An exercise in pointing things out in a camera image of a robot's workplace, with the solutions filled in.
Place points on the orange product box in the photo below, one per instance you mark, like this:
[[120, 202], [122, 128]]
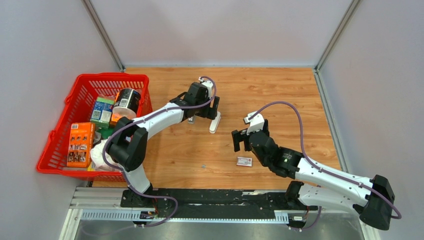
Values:
[[81, 137]]

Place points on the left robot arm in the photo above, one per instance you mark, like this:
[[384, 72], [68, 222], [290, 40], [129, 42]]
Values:
[[126, 148]]

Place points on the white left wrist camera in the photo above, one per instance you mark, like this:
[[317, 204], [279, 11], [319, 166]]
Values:
[[207, 82]]

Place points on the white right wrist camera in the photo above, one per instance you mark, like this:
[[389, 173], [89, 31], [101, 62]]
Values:
[[255, 122]]

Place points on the white slotted cable duct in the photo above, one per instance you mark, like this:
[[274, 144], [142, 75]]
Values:
[[135, 215]]

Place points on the crumpled white plastic bag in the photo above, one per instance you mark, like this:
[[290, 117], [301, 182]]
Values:
[[96, 155]]

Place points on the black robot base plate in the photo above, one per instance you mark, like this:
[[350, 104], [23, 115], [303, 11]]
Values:
[[212, 203]]

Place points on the white stapler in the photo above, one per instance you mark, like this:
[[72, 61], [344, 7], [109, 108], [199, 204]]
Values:
[[215, 123]]

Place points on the orange snack packet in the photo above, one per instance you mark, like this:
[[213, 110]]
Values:
[[116, 120]]

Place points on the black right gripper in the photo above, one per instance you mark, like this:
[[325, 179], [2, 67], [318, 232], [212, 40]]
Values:
[[237, 137]]

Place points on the red plastic basket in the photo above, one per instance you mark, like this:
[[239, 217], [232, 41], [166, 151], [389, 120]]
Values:
[[67, 150]]

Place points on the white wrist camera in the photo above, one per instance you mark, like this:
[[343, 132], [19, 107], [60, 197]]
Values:
[[207, 82], [255, 122]]

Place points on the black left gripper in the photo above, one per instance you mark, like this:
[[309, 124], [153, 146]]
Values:
[[211, 113]]

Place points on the green blue carton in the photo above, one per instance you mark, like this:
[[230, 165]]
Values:
[[102, 112]]

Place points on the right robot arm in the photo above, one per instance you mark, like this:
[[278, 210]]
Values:
[[314, 184]]

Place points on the black stapler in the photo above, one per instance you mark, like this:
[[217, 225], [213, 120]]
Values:
[[191, 120]]

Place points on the black white cylindrical can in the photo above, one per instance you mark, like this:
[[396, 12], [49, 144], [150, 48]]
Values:
[[127, 103]]

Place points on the red white staple box sleeve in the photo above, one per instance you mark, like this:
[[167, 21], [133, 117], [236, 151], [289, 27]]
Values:
[[244, 161]]

